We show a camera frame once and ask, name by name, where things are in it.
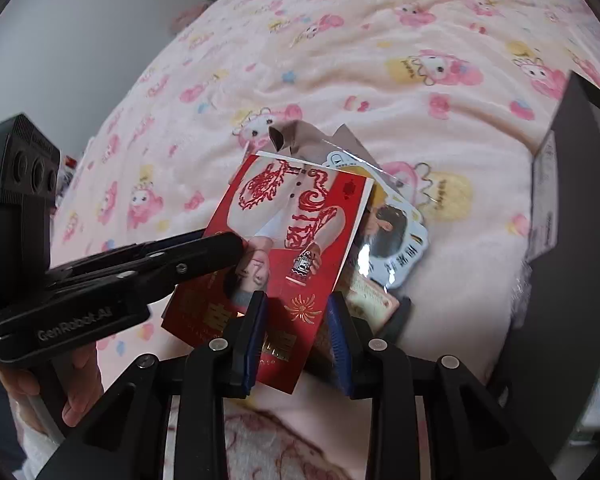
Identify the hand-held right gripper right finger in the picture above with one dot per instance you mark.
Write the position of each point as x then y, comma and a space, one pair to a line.
338, 340

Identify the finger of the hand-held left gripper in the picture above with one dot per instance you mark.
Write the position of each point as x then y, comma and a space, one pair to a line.
180, 239
205, 255

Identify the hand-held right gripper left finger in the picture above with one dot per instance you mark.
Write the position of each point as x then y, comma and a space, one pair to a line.
257, 332

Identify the red white snack packet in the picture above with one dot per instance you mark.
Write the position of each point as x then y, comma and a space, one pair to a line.
305, 195

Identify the black storage box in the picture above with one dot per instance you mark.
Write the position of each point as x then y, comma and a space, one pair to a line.
580, 185

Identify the person's left hand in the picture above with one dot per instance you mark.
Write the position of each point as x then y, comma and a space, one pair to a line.
82, 385

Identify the pink printed blanket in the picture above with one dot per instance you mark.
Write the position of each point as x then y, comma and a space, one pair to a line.
380, 60

